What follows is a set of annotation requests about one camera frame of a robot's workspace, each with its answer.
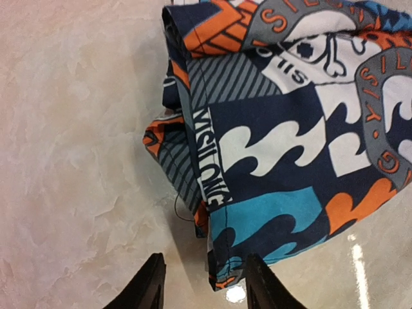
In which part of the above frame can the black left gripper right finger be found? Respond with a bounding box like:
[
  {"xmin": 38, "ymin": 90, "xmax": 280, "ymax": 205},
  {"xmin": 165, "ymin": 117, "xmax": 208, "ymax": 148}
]
[{"xmin": 245, "ymin": 254, "xmax": 306, "ymax": 309}]

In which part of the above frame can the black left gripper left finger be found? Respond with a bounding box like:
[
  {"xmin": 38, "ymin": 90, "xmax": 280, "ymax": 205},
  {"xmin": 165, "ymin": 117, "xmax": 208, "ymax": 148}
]
[{"xmin": 104, "ymin": 253, "xmax": 166, "ymax": 309}]

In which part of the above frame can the orange patterned garment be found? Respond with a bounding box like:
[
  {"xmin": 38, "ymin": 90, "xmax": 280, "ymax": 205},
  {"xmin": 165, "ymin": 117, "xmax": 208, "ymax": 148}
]
[{"xmin": 143, "ymin": 1, "xmax": 411, "ymax": 291}]

